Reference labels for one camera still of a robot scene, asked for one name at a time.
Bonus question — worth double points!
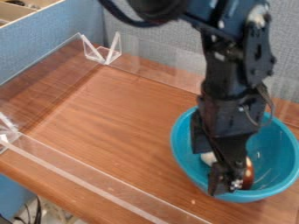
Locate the black floor cables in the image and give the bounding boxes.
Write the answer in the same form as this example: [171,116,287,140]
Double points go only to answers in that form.
[11,195,44,224]

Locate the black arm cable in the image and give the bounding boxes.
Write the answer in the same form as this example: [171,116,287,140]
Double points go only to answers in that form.
[241,84,277,128]

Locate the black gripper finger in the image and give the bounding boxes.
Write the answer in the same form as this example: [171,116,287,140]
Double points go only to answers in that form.
[191,112,211,154]
[209,162,246,196]

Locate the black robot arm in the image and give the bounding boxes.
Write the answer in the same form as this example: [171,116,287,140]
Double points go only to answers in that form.
[98,0,277,196]

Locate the clear acrylic front barrier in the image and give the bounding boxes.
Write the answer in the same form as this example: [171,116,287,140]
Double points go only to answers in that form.
[0,112,211,224]

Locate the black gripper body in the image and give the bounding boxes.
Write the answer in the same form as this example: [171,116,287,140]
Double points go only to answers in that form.
[193,94,267,170]

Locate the clear acrylic left barrier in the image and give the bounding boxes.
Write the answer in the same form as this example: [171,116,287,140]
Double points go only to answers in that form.
[0,33,99,132]

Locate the brown toy mushroom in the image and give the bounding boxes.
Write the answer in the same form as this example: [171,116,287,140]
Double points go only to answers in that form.
[201,151,255,190]

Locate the clear acrylic back barrier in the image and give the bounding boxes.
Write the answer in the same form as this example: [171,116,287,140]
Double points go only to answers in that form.
[113,32,299,129]

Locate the clear acrylic barrier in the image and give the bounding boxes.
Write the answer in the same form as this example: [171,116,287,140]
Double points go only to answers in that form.
[0,112,211,224]
[0,33,99,132]
[113,32,299,129]

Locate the blue plastic bowl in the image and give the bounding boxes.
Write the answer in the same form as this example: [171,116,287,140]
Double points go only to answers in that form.
[171,107,299,203]

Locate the clear acrylic corner bracket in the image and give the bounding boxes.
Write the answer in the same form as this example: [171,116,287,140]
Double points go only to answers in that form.
[80,32,123,65]

